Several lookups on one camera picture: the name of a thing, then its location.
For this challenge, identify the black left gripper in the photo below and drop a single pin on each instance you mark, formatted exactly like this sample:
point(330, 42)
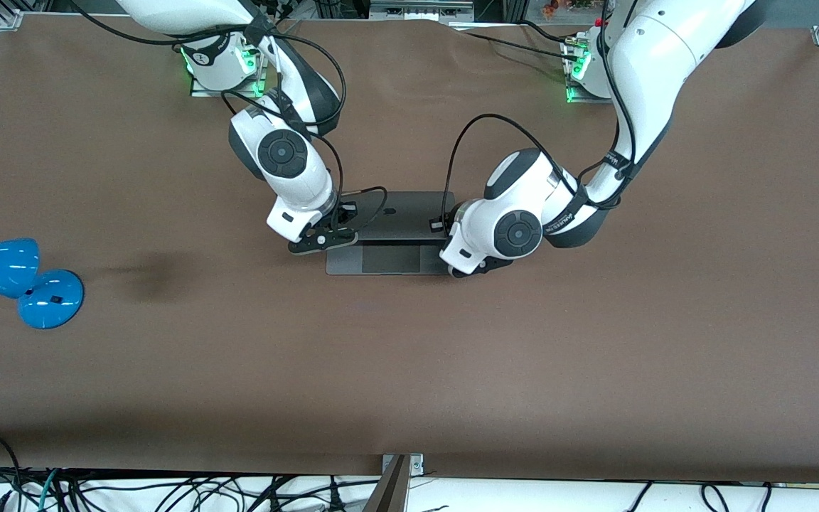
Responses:
point(447, 220)

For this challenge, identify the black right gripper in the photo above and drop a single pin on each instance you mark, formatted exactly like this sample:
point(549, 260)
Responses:
point(345, 211)

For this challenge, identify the grey laptop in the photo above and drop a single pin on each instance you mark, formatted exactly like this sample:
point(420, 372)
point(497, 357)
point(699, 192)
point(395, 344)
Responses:
point(409, 210)

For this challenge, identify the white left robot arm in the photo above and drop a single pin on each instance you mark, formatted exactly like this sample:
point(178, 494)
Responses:
point(516, 231)

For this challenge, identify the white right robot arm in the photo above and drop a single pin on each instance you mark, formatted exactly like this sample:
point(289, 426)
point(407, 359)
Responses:
point(281, 153)

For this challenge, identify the grey power strip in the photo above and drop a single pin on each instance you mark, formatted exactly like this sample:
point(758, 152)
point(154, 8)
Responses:
point(420, 10)

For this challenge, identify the aluminium profile bar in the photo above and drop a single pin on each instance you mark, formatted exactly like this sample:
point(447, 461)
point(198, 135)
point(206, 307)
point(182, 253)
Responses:
point(389, 491)

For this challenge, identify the blue desk lamp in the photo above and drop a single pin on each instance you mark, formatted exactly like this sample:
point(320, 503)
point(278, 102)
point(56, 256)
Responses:
point(47, 302)

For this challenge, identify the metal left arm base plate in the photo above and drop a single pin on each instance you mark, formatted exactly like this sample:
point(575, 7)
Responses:
point(574, 96)

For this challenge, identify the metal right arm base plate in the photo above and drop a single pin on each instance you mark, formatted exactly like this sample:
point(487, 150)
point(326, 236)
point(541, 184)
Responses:
point(200, 90)

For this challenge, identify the silver metal bracket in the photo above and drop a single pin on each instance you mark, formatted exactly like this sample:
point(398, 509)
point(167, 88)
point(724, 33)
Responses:
point(416, 464)

